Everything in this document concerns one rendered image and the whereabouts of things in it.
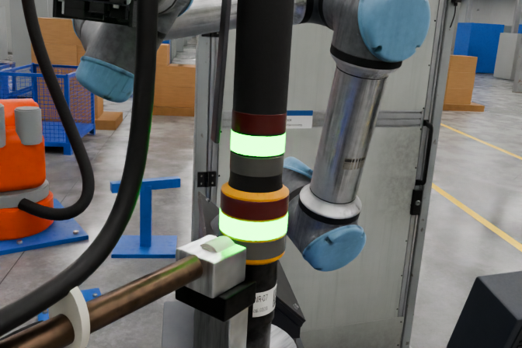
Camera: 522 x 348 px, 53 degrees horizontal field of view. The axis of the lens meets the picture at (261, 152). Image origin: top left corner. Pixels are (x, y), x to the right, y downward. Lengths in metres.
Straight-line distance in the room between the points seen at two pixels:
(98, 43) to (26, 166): 3.56
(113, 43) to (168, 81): 8.89
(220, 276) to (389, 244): 2.46
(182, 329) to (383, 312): 1.80
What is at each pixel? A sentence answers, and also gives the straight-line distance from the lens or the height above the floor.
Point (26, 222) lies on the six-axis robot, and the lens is 4.27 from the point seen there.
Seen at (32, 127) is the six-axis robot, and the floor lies 0.86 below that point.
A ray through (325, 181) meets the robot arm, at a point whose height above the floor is 1.42.
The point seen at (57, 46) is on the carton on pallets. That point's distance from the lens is 8.33.
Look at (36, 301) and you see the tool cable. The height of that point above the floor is 1.56.
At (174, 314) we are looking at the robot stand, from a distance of 1.31.
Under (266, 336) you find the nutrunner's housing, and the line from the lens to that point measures 0.37.
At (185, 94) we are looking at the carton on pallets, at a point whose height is 0.38.
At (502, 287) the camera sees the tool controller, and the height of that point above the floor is 1.25.
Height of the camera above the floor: 1.68
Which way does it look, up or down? 14 degrees down
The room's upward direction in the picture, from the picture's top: 3 degrees clockwise
